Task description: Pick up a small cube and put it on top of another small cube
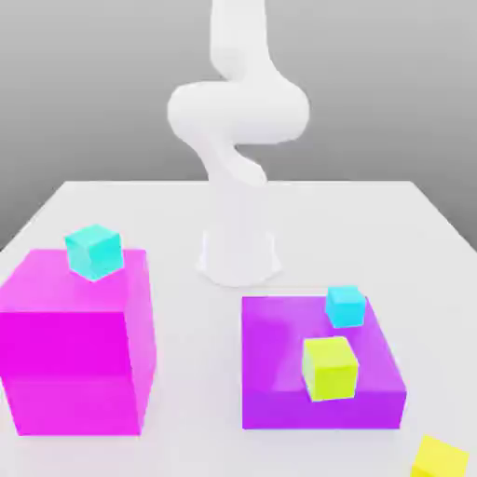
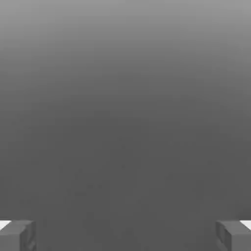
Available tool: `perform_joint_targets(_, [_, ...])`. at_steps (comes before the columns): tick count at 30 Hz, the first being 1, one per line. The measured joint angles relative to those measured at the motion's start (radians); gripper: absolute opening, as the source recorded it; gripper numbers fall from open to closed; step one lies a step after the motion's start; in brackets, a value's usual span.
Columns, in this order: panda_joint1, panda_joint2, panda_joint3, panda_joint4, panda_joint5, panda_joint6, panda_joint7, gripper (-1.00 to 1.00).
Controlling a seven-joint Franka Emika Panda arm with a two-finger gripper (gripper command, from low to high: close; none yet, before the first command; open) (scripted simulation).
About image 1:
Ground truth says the small sky blue cube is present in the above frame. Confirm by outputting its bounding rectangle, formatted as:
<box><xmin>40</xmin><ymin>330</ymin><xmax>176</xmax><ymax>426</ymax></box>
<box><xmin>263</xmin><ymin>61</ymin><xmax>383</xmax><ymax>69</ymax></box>
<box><xmin>324</xmin><ymin>285</ymin><xmax>367</xmax><ymax>330</ymax></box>

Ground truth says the small turquoise cube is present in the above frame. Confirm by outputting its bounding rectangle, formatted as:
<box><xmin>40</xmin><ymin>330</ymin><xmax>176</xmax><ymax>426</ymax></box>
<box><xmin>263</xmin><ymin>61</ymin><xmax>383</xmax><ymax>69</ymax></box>
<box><xmin>63</xmin><ymin>223</ymin><xmax>125</xmax><ymax>282</ymax></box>

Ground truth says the small lime green cube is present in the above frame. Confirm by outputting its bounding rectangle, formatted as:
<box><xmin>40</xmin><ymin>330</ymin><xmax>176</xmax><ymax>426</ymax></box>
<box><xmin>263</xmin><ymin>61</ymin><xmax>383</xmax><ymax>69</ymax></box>
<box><xmin>301</xmin><ymin>335</ymin><xmax>360</xmax><ymax>403</ymax></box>

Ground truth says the small yellow cube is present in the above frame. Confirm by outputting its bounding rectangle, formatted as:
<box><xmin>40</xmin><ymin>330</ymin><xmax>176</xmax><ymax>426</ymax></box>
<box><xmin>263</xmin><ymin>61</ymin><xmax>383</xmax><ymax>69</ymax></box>
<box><xmin>410</xmin><ymin>434</ymin><xmax>470</xmax><ymax>477</ymax></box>

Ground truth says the large purple box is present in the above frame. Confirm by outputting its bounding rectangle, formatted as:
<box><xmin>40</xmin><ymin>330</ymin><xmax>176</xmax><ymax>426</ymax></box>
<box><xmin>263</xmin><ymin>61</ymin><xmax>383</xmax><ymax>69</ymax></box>
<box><xmin>240</xmin><ymin>294</ymin><xmax>408</xmax><ymax>431</ymax></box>

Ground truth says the large magenta box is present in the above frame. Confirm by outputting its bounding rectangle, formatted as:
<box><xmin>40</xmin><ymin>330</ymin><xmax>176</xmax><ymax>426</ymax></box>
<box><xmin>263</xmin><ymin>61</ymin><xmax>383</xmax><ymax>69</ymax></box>
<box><xmin>0</xmin><ymin>248</ymin><xmax>157</xmax><ymax>438</ymax></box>

